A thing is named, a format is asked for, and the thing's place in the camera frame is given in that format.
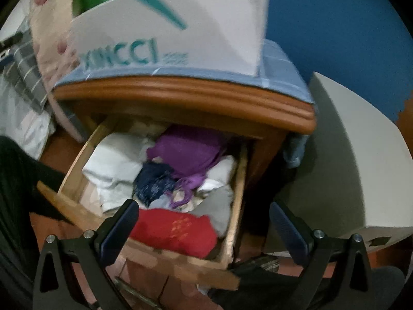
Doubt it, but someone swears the person's black trouser leg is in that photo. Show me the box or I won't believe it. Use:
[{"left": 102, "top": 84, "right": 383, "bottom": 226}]
[{"left": 0, "top": 136, "right": 75, "bottom": 310}]

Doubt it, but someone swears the grey plaid blanket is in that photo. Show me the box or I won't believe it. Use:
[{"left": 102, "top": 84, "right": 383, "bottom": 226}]
[{"left": 3, "top": 16, "right": 52, "bottom": 113}]

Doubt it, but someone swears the navy speckled underwear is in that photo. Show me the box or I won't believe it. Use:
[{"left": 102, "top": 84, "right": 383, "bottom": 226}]
[{"left": 134, "top": 162, "right": 176, "bottom": 207}]

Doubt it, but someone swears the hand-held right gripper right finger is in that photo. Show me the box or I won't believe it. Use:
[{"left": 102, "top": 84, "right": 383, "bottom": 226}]
[{"left": 269, "top": 201, "right": 376, "bottom": 310}]

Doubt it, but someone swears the white cardboard box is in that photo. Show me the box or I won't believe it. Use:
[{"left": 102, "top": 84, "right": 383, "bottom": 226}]
[{"left": 66, "top": 0, "right": 271, "bottom": 76}]

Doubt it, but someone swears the red underwear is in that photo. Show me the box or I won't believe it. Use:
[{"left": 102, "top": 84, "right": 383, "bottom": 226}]
[{"left": 129, "top": 208, "right": 218, "bottom": 259}]

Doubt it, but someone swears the dark bar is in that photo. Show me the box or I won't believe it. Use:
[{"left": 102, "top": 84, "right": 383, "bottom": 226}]
[{"left": 0, "top": 32, "right": 24, "bottom": 49}]

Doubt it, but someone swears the white rolled cloth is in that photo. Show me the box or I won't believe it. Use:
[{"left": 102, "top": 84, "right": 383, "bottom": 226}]
[{"left": 197, "top": 155, "right": 237, "bottom": 194}]

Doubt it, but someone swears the grey underwear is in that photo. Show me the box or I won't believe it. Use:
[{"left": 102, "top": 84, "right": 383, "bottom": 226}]
[{"left": 189, "top": 185, "right": 234, "bottom": 238}]

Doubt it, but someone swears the floral pillow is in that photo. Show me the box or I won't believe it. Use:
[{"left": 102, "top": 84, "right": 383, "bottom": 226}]
[{"left": 27, "top": 0, "right": 81, "bottom": 88}]

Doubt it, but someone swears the blue foam mat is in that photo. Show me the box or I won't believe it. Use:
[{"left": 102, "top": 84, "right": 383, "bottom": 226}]
[{"left": 190, "top": 0, "right": 412, "bottom": 123}]

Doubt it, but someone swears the wooden nightstand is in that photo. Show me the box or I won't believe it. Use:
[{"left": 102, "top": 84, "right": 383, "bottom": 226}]
[{"left": 52, "top": 76, "right": 317, "bottom": 255}]

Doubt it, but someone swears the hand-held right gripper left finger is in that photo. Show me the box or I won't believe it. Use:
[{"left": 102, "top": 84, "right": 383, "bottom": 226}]
[{"left": 32, "top": 198, "right": 140, "bottom": 310}]

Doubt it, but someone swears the white bra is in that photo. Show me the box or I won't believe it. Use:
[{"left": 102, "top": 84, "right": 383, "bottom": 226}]
[{"left": 82, "top": 132, "right": 155, "bottom": 214}]

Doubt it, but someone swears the purple bra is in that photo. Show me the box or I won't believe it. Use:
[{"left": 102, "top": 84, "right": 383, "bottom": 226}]
[{"left": 147, "top": 124, "right": 226, "bottom": 209}]

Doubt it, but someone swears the wooden drawer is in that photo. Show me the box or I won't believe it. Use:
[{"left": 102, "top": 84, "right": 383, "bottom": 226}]
[{"left": 36, "top": 116, "right": 249, "bottom": 289}]

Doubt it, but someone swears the blue checked cloth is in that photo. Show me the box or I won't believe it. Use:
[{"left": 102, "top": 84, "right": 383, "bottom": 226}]
[{"left": 52, "top": 40, "right": 315, "bottom": 168}]

